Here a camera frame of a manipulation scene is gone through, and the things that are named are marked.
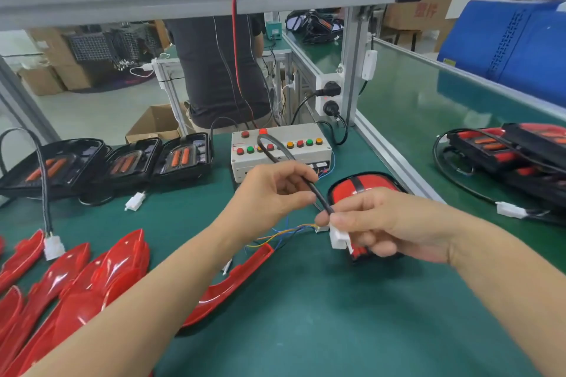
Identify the white metal stand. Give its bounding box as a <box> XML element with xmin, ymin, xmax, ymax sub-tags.
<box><xmin>152</xmin><ymin>58</ymin><xmax>191</xmax><ymax>135</ymax></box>

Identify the pile of red lens covers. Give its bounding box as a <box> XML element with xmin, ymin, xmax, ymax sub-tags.
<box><xmin>0</xmin><ymin>229</ymin><xmax>275</xmax><ymax>377</ymax></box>

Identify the person's left forearm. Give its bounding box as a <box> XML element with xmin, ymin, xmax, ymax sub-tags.
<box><xmin>27</xmin><ymin>226</ymin><xmax>244</xmax><ymax>377</ymax></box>

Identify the person's left hand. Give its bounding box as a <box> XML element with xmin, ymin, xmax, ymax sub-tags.
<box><xmin>215</xmin><ymin>160</ymin><xmax>320</xmax><ymax>245</ymax></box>

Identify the low open cardboard carton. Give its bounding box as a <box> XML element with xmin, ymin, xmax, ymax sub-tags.
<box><xmin>126</xmin><ymin>104</ymin><xmax>191</xmax><ymax>144</ymax></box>

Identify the person's right forearm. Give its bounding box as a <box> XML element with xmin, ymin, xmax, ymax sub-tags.
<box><xmin>446</xmin><ymin>217</ymin><xmax>566</xmax><ymax>377</ymax></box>

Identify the pile of black lamp housings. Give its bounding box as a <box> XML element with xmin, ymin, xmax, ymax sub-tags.
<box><xmin>0</xmin><ymin>127</ymin><xmax>215</xmax><ymax>260</ymax></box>

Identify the white power strip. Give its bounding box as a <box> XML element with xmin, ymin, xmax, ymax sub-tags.
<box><xmin>315</xmin><ymin>72</ymin><xmax>346</xmax><ymax>121</ymax></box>

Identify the black mesh basket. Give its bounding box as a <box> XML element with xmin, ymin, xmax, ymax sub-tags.
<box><xmin>66</xmin><ymin>29</ymin><xmax>147</xmax><ymax>64</ymax></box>

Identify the white switch box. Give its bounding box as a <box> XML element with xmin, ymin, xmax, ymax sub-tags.
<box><xmin>361</xmin><ymin>48</ymin><xmax>379</xmax><ymax>82</ymax></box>

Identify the person's right hand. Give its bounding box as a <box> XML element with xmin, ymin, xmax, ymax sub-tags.
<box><xmin>315</xmin><ymin>188</ymin><xmax>479</xmax><ymax>266</ymax></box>

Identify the blue plastic crate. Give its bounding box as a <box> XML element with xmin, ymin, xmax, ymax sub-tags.
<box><xmin>437</xmin><ymin>0</ymin><xmax>566</xmax><ymax>108</ymax></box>

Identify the red power cable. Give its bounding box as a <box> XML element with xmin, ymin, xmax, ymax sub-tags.
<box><xmin>232</xmin><ymin>0</ymin><xmax>258</xmax><ymax>126</ymax></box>

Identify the large cardboard box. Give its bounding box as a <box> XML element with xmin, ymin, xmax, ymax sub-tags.
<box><xmin>31</xmin><ymin>28</ymin><xmax>94</xmax><ymax>91</ymax></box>

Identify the small cardboard box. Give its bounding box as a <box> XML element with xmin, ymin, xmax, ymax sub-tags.
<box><xmin>18</xmin><ymin>65</ymin><xmax>65</xmax><ymax>97</ymax></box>

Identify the beige test button box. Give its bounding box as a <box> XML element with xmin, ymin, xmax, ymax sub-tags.
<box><xmin>232</xmin><ymin>122</ymin><xmax>334</xmax><ymax>183</ymax></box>

